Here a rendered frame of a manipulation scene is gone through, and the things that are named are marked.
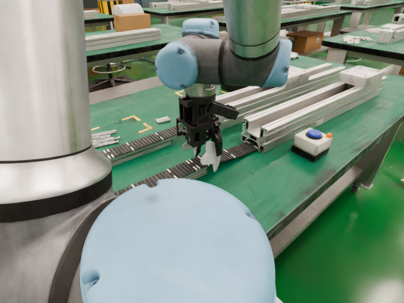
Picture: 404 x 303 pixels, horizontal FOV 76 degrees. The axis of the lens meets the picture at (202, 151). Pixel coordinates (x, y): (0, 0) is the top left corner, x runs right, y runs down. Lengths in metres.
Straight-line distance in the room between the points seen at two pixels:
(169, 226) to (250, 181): 0.55
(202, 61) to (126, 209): 0.32
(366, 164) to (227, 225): 1.78
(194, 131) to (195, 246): 0.46
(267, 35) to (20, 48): 0.29
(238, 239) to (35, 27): 0.18
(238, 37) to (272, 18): 0.05
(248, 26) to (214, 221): 0.26
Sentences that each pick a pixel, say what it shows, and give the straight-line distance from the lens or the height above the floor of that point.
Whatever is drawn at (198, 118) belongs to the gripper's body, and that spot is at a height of 0.96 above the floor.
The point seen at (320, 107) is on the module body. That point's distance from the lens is 1.00.
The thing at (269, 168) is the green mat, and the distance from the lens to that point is 0.77.
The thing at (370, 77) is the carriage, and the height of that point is 0.90.
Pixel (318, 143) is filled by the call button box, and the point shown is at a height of 0.84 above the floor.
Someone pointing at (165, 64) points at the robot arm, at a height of 1.12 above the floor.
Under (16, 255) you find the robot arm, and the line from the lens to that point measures 0.22.
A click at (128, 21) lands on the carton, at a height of 0.89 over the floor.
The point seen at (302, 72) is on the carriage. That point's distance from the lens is 1.20.
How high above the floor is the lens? 1.23
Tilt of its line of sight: 34 degrees down
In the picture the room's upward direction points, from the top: straight up
